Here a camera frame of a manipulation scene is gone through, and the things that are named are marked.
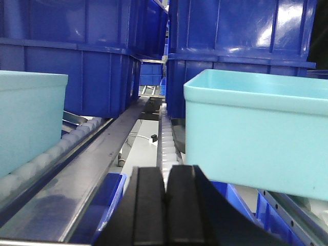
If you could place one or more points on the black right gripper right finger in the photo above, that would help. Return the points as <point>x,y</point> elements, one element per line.
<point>197,214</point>

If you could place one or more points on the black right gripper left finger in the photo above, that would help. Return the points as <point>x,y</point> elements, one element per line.
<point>139,218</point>

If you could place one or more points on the light blue bin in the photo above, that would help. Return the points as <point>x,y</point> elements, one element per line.
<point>32,106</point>
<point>259,130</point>

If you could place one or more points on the blue bin lower left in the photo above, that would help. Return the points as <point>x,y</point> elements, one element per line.
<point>100,209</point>

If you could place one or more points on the white roller track centre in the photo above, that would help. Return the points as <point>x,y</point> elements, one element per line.
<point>167,151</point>

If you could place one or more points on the white roller track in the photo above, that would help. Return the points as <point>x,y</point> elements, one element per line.
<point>167,151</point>
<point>19,179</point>

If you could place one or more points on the blue bin lower right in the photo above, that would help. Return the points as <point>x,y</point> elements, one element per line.
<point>255,207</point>

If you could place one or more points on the white roller track left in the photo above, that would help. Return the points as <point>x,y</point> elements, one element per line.
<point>19,179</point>

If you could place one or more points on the dark blue crate upper left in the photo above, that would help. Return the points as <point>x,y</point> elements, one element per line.
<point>99,45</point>

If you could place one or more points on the dark blue crate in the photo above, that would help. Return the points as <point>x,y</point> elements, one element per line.
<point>99,45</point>
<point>250,36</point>

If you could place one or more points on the dark blue crate upper right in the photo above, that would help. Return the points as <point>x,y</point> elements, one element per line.
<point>250,36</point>

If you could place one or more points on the grey metal divider rail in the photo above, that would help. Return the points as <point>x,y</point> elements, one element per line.
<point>52,215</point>

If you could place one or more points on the perforated metal rail right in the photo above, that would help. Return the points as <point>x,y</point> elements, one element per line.
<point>306,217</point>

